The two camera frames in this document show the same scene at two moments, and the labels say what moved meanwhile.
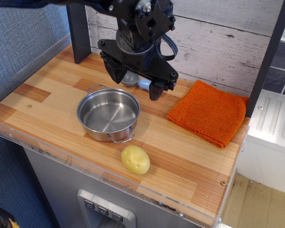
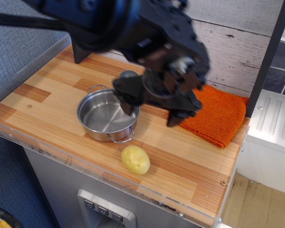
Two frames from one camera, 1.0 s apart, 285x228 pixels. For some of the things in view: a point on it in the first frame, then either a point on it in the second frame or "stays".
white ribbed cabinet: x=268 y=156 stays
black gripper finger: x=116 y=72 -> x=130 y=91
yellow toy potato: x=136 y=159 stays
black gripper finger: x=156 y=88 -> x=181 y=107
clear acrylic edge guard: x=110 y=180 stays
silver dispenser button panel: x=96 y=212 stays
